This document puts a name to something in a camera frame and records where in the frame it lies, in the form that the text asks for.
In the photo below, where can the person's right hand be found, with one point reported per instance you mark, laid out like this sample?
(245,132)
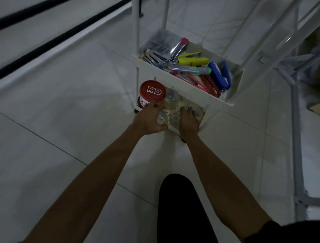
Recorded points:
(188,125)

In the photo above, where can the person's left hand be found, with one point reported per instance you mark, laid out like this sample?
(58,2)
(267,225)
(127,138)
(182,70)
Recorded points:
(147,122)

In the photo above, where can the white small cart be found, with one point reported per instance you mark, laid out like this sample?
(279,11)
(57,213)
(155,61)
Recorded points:
(192,96)

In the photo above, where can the red stapler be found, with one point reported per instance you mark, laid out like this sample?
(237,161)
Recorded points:
(192,81)

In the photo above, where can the clear green utility knife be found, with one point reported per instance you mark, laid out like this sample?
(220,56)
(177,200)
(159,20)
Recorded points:
(187,68)

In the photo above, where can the blue stapler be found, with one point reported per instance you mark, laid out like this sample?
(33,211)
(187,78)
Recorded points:
(217,75)

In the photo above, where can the yellow stapler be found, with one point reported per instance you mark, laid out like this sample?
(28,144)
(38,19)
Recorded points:
(193,61)

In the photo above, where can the person's left forearm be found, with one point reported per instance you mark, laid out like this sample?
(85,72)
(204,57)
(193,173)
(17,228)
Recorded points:
(87,190)

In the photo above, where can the person's right forearm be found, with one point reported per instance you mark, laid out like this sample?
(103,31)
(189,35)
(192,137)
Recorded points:
(225,185)

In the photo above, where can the person's black trousers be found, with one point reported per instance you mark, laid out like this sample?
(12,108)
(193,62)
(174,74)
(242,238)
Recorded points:
(185,212)

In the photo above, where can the red lidded round can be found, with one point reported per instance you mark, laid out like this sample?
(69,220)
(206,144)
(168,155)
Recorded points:
(152,92)

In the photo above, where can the red utility knife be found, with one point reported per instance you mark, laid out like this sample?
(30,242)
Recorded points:
(211,86)

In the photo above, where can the clear bag of pens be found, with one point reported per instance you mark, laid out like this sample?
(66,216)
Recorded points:
(160,46)

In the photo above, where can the grey metal stand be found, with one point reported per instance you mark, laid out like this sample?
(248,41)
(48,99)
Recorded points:
(297,150)

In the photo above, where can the black metal railing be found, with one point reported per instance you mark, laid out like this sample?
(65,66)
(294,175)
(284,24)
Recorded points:
(62,37)

